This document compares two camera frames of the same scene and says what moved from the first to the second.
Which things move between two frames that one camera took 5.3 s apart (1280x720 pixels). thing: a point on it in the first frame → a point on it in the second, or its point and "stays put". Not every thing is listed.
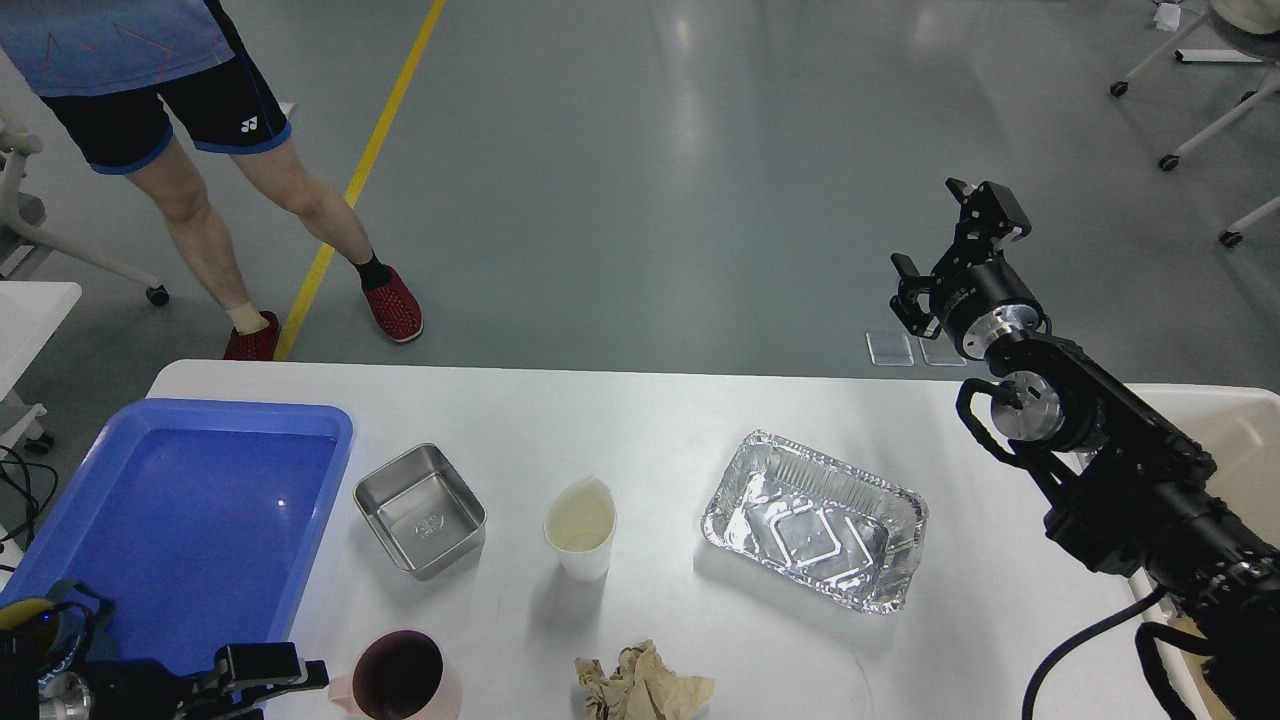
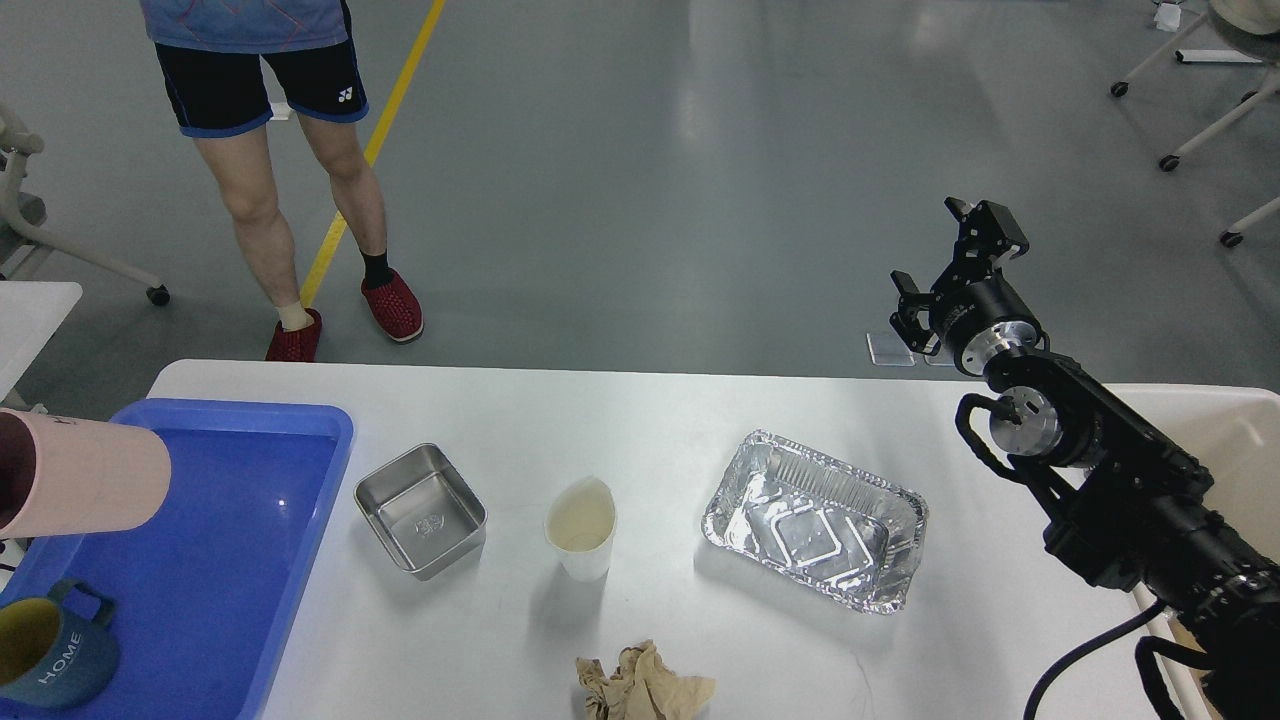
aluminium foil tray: [848, 533] stays put
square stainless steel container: [424, 511] stays put
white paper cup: [579, 522] stays put
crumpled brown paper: [641, 687] stays put
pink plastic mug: [399, 675] → [60, 476]
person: [138, 81] → [227, 66]
